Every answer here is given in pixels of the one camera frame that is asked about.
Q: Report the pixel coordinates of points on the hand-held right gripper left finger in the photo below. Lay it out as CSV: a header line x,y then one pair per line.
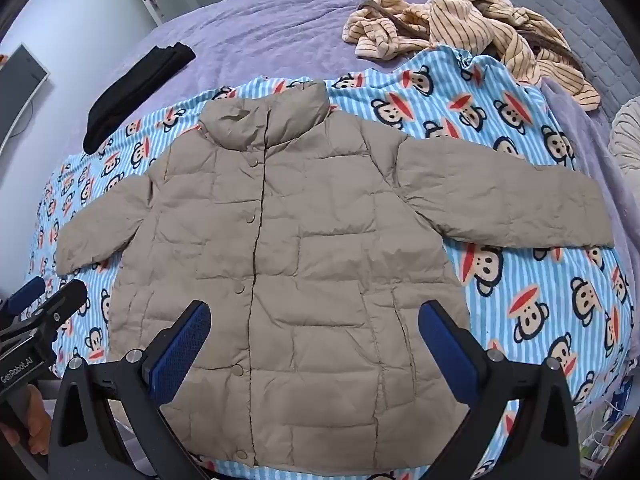
x,y
184,352

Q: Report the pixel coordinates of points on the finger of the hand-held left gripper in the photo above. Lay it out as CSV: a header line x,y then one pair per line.
x,y
25,294
60,305

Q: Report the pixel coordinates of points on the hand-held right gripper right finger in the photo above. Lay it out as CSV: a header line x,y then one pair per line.
x,y
445,352

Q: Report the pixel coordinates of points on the beige puffer jacket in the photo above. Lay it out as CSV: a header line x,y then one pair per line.
x,y
325,260

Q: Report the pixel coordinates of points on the person's left hand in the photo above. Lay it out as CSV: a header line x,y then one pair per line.
x,y
39,420

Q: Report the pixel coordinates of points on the pile of small clutter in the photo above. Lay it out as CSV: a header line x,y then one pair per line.
x,y
607,420

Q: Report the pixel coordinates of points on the white framed monitor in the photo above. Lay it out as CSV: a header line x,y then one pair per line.
x,y
20,95

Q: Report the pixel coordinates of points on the black folded garment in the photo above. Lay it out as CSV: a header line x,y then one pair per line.
x,y
130,90

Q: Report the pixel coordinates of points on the blue striped monkey print blanket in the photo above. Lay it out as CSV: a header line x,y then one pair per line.
x,y
525,125

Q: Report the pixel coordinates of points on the yellow striped fleece garment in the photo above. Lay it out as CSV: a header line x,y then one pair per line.
x,y
460,25

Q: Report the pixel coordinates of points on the purple bedspread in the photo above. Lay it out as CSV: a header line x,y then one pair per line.
x,y
275,35

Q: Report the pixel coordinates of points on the grey quilted headboard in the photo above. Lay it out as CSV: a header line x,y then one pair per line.
x,y
575,25

